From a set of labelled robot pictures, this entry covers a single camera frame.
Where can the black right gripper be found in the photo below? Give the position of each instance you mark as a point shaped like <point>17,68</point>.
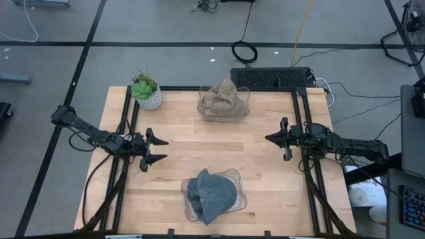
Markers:
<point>295,137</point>

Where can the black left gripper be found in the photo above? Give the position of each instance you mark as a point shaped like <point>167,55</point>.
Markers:
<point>136,146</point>

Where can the beige cap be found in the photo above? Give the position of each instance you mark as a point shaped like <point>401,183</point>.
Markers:
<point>225,120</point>
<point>229,88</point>
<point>212,104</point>
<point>237,109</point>

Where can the grey cap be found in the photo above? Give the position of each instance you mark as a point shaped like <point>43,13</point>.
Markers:
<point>191,196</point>
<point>216,196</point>

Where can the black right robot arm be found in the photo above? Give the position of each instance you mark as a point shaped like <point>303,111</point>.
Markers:
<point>358,146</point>

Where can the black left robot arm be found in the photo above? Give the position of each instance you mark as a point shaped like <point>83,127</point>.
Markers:
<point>86,127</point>

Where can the succulent in white patterned pot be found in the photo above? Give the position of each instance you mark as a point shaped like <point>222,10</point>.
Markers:
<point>149,101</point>

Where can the clear plastic bin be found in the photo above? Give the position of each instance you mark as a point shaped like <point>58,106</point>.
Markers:
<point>240,179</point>

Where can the black perforated case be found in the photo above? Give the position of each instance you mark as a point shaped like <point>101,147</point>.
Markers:
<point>265,78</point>

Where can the white bag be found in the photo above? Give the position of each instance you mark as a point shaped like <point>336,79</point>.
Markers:
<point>365,192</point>

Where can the grey desk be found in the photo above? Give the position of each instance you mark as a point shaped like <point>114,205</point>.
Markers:
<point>413,149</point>
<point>393,206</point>

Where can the black desk device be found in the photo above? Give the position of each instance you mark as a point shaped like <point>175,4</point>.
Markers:
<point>419,103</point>

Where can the keyboard with coloured keys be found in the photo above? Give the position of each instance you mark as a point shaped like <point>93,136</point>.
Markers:
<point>413,209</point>

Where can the black furniture base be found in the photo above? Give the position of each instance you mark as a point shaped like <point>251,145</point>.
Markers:
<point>5,111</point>

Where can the grey furniture foot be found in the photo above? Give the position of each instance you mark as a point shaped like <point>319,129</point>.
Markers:
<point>15,79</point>

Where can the black floor fan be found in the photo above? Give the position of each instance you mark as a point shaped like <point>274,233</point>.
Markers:
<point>413,20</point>

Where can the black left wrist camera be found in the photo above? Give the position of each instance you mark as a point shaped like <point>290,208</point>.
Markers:
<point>117,140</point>

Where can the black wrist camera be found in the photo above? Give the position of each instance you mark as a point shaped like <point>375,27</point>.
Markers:
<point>317,131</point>
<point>117,140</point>

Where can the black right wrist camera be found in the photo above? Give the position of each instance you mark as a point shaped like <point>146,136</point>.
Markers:
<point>317,131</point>

